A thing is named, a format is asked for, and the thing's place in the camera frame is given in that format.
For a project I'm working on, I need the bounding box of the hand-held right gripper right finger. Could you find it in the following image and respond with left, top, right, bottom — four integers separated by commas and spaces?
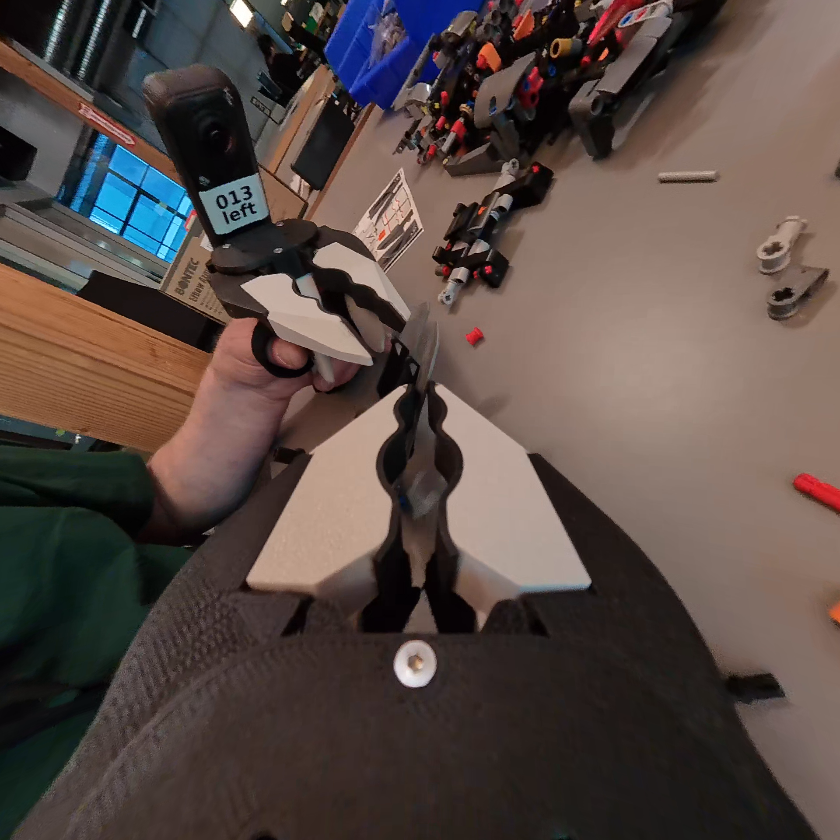
421, 382, 592, 634

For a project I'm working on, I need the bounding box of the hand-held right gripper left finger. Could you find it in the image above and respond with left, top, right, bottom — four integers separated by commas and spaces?
246, 384, 422, 634

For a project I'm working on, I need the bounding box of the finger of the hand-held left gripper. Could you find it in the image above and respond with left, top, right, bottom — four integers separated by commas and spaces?
314, 241, 414, 353
240, 273, 376, 368

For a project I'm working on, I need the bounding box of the grey black lego subassembly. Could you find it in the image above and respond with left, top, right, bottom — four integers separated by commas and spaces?
376, 301, 455, 521

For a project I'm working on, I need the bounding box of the lego sticker sheet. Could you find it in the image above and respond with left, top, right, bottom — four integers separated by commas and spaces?
352, 167, 425, 274

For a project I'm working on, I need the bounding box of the black grey lego module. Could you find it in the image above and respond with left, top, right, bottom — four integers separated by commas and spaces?
431, 159, 556, 308

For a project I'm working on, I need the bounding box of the partly built lego car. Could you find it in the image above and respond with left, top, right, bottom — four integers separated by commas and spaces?
392, 0, 729, 179

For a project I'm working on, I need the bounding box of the dark grey lego axle connector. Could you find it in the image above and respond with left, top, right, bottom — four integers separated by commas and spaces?
766, 265, 832, 322

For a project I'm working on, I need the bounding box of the light grey lego axle connector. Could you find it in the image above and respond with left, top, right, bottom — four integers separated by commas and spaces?
755, 216, 810, 276

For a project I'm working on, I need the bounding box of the person's left hand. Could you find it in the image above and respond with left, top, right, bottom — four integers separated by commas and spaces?
197, 322, 365, 460

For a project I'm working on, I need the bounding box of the black flat screen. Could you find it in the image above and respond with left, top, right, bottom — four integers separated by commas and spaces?
290, 98, 359, 193

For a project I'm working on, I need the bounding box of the blue plastic bin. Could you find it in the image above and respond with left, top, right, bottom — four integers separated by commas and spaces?
323, 0, 442, 110

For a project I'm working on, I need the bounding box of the pile of clear plastic bags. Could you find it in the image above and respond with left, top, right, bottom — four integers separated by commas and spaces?
367, 7, 411, 50

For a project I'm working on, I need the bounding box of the wooden beam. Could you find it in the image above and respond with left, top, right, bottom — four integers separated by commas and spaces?
0, 262, 212, 454

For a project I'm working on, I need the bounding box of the person's green shirt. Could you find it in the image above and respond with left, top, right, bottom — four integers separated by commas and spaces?
0, 445, 198, 840

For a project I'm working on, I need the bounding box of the red pin piece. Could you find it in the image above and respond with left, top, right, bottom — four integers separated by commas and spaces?
792, 472, 840, 515

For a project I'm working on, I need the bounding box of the red white wall sign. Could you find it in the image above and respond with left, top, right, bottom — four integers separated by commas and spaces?
77, 100, 139, 148

